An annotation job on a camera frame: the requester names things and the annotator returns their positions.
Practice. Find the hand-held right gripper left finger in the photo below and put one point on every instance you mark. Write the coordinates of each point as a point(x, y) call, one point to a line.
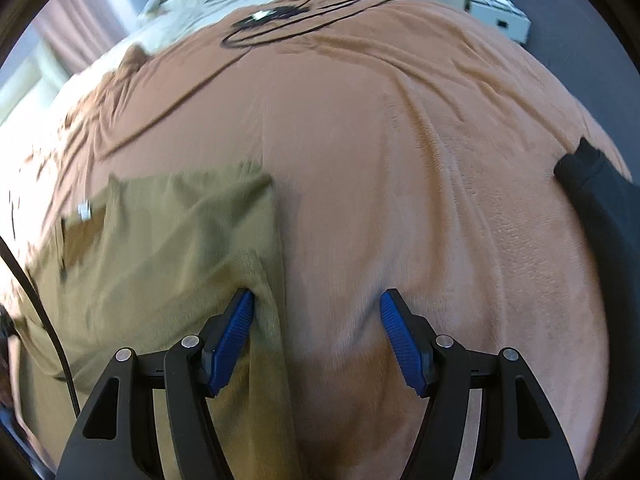
point(232, 340)

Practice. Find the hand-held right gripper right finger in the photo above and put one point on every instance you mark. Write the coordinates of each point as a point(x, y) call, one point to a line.
point(402, 345)

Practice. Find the olive cat print t-shirt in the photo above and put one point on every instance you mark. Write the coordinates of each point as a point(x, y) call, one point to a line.
point(175, 235)

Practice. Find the orange blanket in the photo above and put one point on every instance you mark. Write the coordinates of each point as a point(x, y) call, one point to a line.
point(425, 160)

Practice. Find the black cloth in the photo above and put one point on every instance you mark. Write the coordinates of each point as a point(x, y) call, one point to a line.
point(600, 200)

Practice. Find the small black white device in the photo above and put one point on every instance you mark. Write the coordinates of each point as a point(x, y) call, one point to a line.
point(260, 16)

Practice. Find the cream padded headboard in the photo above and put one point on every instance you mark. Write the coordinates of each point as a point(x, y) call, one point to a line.
point(25, 85)

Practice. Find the white nightstand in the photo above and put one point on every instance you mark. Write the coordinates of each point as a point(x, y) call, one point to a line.
point(500, 20)

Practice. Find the pinkish curtain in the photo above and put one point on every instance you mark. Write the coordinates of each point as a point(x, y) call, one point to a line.
point(90, 20)

